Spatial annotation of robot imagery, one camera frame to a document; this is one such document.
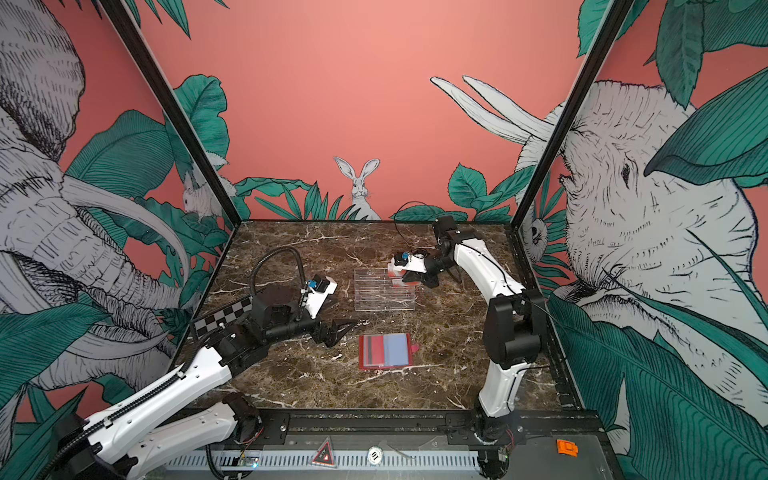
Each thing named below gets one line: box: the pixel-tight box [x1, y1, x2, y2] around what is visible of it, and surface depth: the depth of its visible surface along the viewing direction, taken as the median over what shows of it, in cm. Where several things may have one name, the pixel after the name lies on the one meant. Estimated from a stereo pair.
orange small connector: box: [556, 439, 579, 457], surface depth 72 cm
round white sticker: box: [367, 446, 383, 465], surface depth 72 cm
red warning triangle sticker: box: [310, 435, 337, 469], surface depth 71 cm
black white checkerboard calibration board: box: [193, 296, 254, 338], surface depth 92 cm
